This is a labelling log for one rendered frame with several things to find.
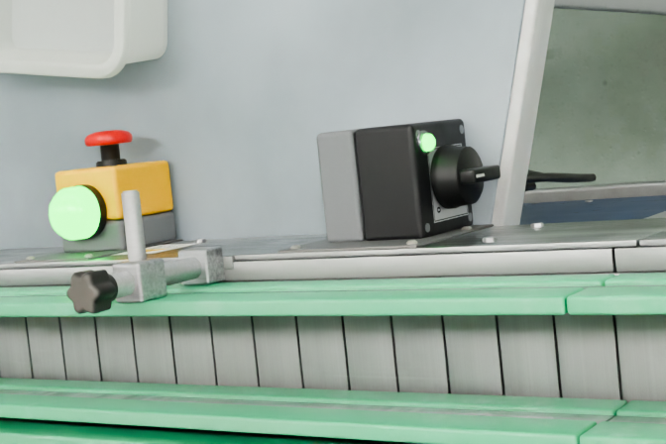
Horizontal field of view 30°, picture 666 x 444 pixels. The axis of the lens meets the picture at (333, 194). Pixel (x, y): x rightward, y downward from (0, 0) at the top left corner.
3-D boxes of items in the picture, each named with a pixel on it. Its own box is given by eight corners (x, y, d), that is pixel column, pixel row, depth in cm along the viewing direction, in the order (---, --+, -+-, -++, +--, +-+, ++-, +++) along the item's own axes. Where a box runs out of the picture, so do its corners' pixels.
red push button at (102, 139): (78, 173, 105) (73, 134, 105) (111, 169, 108) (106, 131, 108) (113, 170, 103) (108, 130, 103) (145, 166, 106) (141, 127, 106)
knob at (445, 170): (463, 205, 90) (505, 202, 88) (433, 212, 86) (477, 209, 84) (457, 143, 89) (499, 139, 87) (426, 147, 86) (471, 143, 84)
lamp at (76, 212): (70, 239, 104) (44, 244, 102) (64, 185, 104) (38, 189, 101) (110, 237, 102) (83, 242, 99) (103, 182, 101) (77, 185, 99)
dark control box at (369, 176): (385, 229, 96) (325, 244, 89) (375, 127, 95) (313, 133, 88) (481, 225, 91) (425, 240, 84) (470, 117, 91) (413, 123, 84)
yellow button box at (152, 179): (122, 242, 111) (61, 254, 105) (112, 159, 111) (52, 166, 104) (181, 239, 107) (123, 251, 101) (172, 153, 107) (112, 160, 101)
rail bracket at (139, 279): (194, 281, 91) (60, 315, 79) (183, 181, 90) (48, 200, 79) (237, 280, 88) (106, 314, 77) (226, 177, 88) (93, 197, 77)
